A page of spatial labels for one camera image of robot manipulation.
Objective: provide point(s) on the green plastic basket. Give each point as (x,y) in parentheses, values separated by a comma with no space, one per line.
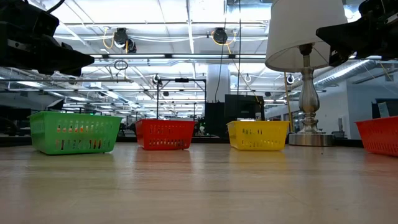
(77,133)

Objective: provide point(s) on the white shade table lamp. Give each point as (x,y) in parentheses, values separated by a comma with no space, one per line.
(298,31)

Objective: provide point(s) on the red plastic basket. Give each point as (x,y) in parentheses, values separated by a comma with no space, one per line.
(164,133)
(379,135)

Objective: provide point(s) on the black aluminium table frame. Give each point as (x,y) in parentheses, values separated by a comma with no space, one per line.
(18,140)

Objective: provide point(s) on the black tilted monitor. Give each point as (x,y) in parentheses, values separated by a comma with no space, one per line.
(56,105)

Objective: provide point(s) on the yellow plastic basket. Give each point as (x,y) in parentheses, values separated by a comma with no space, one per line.
(258,135)

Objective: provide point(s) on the dark wall screen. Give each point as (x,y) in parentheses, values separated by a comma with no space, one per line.
(391,107)

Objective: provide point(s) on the black stand frame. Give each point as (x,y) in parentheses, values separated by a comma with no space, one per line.
(182,80)

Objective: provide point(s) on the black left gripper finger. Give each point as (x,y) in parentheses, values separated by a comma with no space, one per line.
(68,66)
(68,53)

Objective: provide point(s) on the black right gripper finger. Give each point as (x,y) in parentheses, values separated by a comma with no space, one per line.
(339,31)
(339,43)

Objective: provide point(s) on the black cabinet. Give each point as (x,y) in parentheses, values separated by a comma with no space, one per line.
(214,119)

